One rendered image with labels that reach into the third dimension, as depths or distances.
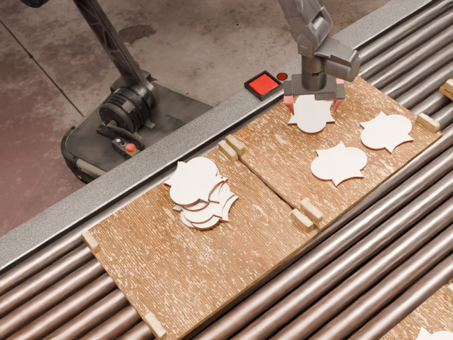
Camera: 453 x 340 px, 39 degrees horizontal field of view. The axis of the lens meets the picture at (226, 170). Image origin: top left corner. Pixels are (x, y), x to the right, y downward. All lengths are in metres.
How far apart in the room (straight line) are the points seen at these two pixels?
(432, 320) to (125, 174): 0.79
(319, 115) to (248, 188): 0.28
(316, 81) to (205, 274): 0.49
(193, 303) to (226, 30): 2.23
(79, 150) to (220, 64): 0.93
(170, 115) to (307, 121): 1.10
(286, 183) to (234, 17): 2.06
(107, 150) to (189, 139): 0.99
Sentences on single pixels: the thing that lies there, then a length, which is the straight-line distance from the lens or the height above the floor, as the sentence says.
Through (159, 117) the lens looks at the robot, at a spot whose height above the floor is 0.26.
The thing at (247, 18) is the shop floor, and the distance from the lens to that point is 3.45.
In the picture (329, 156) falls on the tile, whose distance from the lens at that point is 1.53.
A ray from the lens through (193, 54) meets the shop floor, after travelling 3.27.
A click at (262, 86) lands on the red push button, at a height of 0.93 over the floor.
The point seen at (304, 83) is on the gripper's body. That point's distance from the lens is 1.47.
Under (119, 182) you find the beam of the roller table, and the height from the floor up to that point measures 0.92.
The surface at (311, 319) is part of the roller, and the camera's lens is 1.34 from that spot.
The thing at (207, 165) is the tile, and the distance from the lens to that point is 1.46.
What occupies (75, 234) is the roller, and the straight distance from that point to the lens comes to 1.52.
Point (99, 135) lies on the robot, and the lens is 2.65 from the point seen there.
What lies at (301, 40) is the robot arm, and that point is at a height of 1.25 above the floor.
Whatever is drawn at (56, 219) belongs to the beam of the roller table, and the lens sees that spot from 1.57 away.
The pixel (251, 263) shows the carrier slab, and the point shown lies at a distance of 1.38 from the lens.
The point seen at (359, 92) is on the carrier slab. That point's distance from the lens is 1.70.
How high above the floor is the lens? 2.13
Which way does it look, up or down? 51 degrees down
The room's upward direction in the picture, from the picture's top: 8 degrees counter-clockwise
